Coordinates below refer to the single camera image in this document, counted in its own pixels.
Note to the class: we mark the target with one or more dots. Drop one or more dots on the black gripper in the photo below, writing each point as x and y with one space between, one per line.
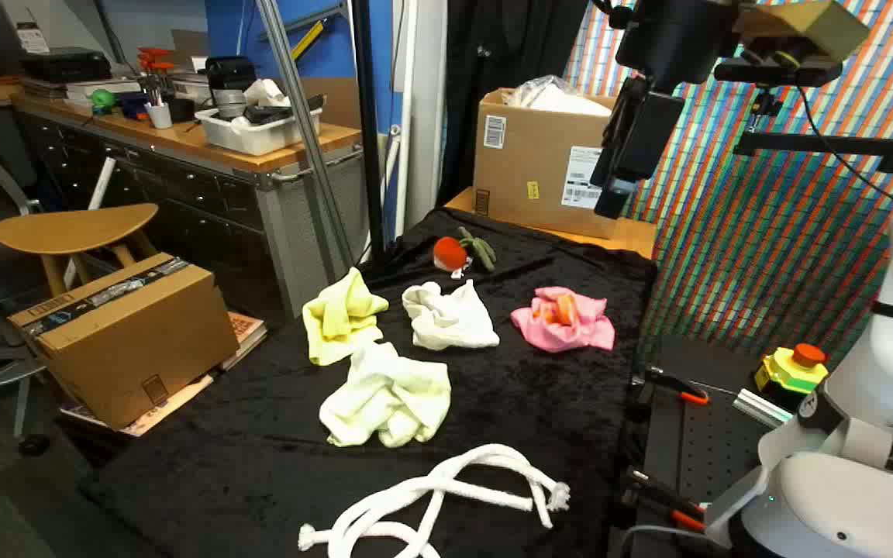
668 42

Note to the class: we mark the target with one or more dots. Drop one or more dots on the pink shirt with orange print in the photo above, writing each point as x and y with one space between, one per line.
558 319

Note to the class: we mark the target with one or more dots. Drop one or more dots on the yellow-green towel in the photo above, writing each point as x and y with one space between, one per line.
343 318

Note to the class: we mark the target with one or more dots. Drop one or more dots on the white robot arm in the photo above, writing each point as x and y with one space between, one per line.
821 483

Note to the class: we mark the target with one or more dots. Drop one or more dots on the white towel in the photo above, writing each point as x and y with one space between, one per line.
447 318

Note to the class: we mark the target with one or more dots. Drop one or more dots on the cardboard box on table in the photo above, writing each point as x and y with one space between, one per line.
533 158

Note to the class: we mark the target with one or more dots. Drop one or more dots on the yellow emergency stop button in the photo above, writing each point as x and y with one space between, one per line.
791 372

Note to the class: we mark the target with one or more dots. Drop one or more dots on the metal tripod leg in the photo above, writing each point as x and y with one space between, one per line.
308 124

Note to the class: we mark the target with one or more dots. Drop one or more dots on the wooden workbench with cabinets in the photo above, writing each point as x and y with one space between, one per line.
254 220

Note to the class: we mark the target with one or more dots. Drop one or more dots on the pale yellow cloth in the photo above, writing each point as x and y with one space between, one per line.
388 398

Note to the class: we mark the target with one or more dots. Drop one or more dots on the white plastic bin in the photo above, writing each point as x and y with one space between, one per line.
250 136

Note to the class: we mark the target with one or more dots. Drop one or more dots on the wooden stool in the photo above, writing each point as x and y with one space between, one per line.
63 236

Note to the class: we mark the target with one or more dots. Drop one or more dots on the cardboard box on floor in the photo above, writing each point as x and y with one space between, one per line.
130 338

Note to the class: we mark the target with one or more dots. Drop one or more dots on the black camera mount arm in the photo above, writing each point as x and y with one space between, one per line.
877 147

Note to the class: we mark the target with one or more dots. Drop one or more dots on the olive wrist camera box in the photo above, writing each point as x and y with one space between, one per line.
800 30

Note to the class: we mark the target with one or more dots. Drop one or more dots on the orange handled clamp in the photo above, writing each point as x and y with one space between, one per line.
682 388

